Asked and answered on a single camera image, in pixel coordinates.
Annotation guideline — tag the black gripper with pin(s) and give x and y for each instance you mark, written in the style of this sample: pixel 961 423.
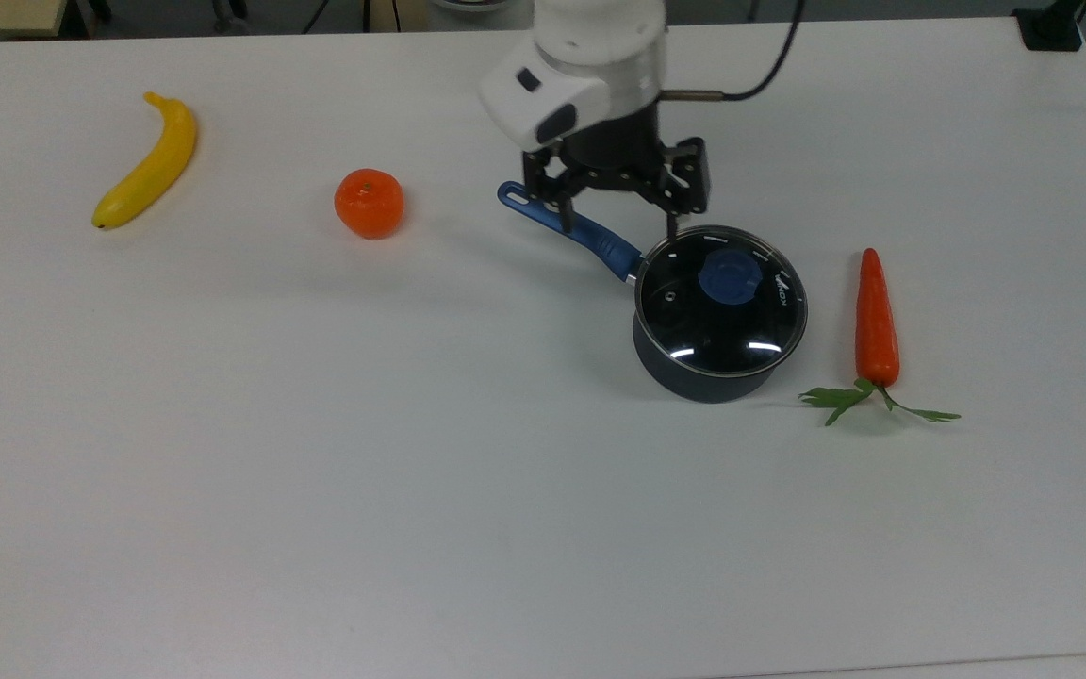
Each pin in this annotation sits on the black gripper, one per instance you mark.
pixel 614 156

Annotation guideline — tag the glass lid with blue knob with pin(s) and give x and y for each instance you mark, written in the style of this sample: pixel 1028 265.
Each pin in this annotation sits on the glass lid with blue knob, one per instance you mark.
pixel 722 311

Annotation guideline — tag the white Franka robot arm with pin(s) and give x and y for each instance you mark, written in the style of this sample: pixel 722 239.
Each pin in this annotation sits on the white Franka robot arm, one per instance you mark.
pixel 590 66

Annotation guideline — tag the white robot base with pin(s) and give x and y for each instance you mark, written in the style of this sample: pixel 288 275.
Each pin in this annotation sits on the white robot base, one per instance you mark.
pixel 479 5

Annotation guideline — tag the orange tangerine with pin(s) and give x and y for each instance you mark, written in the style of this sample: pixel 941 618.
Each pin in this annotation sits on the orange tangerine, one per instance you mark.
pixel 369 204

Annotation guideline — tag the orange carrot with green leaves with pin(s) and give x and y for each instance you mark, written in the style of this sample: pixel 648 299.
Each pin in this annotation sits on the orange carrot with green leaves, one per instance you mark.
pixel 877 330

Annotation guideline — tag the black table clamp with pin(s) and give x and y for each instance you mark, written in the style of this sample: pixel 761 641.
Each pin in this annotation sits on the black table clamp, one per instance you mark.
pixel 1050 28

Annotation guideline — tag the yellow banana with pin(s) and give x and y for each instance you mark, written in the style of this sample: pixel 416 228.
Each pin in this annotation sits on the yellow banana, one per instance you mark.
pixel 155 168

